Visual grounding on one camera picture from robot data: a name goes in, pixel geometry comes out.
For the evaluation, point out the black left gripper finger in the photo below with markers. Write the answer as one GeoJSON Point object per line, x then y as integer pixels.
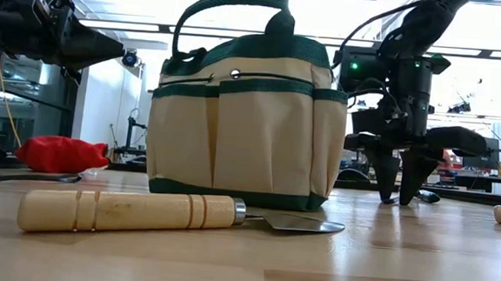
{"type": "Point", "coordinates": [95, 48]}

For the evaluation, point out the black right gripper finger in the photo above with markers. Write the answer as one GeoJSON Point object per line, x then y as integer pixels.
{"type": "Point", "coordinates": [386, 170]}
{"type": "Point", "coordinates": [414, 172]}

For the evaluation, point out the beige green gardening bag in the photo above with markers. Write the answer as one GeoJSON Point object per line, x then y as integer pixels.
{"type": "Point", "coordinates": [255, 136]}

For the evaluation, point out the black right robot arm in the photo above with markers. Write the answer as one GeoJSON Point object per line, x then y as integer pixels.
{"type": "Point", "coordinates": [419, 24]}

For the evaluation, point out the black monitor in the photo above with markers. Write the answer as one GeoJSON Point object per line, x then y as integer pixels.
{"type": "Point", "coordinates": [480, 154]}

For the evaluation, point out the small black webcam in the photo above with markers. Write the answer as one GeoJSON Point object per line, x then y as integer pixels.
{"type": "Point", "coordinates": [130, 58]}

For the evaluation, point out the black background desk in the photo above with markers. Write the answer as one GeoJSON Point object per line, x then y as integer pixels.
{"type": "Point", "coordinates": [470, 182]}

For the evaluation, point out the red fabric glove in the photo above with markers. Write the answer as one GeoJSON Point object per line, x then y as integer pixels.
{"type": "Point", "coordinates": [58, 155]}

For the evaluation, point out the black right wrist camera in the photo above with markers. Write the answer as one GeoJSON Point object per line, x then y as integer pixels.
{"type": "Point", "coordinates": [367, 121]}

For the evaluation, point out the black table frame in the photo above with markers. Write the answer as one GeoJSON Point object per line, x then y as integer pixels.
{"type": "Point", "coordinates": [473, 196]}

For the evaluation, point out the black glass partition frame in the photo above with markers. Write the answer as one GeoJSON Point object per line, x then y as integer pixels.
{"type": "Point", "coordinates": [66, 116]}

